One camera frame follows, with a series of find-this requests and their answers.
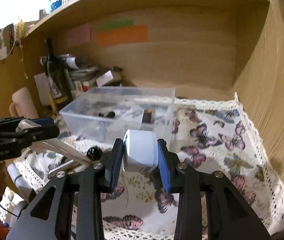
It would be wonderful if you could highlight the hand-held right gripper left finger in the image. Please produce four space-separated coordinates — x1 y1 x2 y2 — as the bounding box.
5 138 125 240

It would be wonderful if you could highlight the wooden shelf cabinet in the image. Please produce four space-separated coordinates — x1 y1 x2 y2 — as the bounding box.
0 0 284 233

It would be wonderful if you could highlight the flat wooden stick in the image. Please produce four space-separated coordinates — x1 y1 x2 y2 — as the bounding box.
38 140 94 167

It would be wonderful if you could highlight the metal rod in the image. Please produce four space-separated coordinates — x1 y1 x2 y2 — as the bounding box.
48 160 74 178

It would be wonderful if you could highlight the white card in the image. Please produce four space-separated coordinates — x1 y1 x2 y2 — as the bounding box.
96 70 114 87

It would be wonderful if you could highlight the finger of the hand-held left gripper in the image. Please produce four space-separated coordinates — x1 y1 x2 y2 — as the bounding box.
0 125 60 155
0 116 55 132

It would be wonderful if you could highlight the white tube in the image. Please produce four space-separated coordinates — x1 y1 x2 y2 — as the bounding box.
7 162 33 199

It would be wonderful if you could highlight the butterfly print lace cloth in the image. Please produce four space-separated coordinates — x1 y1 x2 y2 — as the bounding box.
24 97 284 240

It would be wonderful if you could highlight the dark glass wine bottle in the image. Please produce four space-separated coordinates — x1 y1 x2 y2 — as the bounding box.
43 38 73 111

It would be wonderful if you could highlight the pile of papers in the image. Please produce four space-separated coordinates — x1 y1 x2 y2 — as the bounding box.
39 54 123 93

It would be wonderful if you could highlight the clear plastic storage box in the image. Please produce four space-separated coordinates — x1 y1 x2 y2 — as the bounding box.
59 87 176 151

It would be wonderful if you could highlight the pink sticky note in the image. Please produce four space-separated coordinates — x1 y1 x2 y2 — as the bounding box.
66 23 92 47

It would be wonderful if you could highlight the small white object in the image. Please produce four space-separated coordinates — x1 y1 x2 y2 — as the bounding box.
15 119 36 132

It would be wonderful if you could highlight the small white box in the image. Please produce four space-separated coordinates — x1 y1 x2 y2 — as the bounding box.
122 129 158 173

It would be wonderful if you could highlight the blue and white container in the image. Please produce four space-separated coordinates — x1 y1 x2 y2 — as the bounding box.
48 0 65 12

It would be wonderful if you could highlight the green sticky note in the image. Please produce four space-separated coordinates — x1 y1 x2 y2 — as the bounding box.
97 19 134 30

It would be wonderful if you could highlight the beige cylinder roll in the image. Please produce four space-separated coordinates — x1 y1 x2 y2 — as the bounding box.
9 87 39 120

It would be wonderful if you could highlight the black perforated ball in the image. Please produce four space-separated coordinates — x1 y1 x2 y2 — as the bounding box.
87 146 103 161

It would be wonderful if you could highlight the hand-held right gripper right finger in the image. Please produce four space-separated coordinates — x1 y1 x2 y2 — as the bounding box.
156 139 273 240

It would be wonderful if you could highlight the white paper sheet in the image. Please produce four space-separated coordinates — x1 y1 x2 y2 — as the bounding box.
34 73 52 106

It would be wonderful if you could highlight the orange sticky note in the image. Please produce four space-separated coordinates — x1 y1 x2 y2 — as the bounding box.
97 25 148 47

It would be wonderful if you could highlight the small black block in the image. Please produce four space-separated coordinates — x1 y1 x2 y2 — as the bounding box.
142 109 154 124

